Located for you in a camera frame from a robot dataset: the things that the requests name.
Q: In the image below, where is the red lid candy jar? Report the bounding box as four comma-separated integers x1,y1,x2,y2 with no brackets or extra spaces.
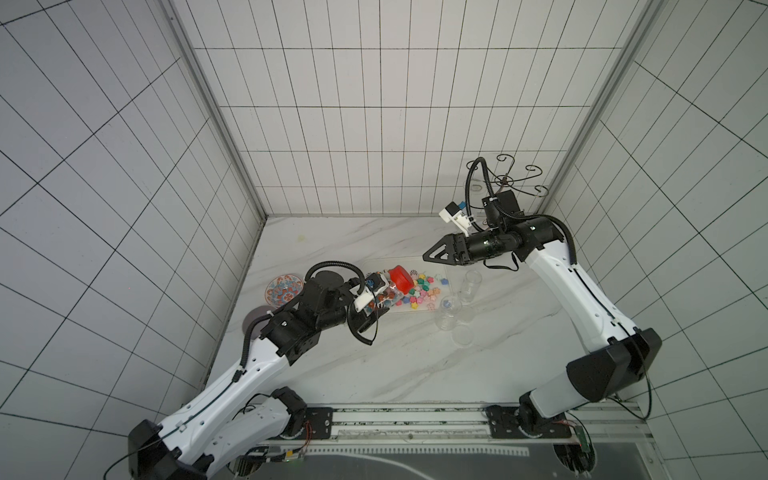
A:
375,267,412,308

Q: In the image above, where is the colourful candy jar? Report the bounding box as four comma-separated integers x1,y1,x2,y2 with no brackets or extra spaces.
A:
435,296,463,331

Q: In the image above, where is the colourful patterned plate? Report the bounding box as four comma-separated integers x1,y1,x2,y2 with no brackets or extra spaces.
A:
264,274,304,308

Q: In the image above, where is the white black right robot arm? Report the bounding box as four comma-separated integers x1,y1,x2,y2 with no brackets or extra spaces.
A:
422,157,662,438

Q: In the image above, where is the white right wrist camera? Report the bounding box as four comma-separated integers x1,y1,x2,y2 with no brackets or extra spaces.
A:
439,202,472,237

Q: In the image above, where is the clear large jar lid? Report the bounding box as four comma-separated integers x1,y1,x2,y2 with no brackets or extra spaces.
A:
451,325,475,348

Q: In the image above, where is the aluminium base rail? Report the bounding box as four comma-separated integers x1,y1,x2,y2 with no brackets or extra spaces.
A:
170,403,655,457

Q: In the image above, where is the white cutting board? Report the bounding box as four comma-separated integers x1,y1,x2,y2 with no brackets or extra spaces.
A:
363,256,454,313

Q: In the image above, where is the copper glass rack dark base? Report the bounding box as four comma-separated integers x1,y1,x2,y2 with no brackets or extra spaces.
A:
486,153,549,205

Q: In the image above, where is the pile of star candies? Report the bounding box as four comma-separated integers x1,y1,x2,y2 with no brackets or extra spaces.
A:
392,270,452,313

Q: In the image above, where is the small clear candy jar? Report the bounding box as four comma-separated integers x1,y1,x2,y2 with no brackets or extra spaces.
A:
458,270,483,303

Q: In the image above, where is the grey purple plate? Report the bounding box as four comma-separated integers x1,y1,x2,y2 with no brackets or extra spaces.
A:
242,305,271,339

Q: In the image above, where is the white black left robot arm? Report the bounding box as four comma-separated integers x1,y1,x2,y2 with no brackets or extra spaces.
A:
119,261,389,479

